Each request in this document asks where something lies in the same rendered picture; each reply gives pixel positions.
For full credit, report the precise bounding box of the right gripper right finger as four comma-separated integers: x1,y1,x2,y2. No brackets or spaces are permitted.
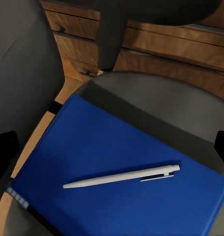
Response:
214,131,224,161

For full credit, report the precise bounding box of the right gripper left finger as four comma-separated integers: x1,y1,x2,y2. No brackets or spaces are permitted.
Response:
0,131,19,179

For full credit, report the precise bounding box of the folder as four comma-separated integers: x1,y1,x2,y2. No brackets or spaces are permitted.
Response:
6,94,224,236

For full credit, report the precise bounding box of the swivel chair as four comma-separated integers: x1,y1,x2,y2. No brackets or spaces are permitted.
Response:
0,0,224,236

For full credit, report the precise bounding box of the pen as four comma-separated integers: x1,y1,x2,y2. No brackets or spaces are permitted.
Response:
64,165,180,189

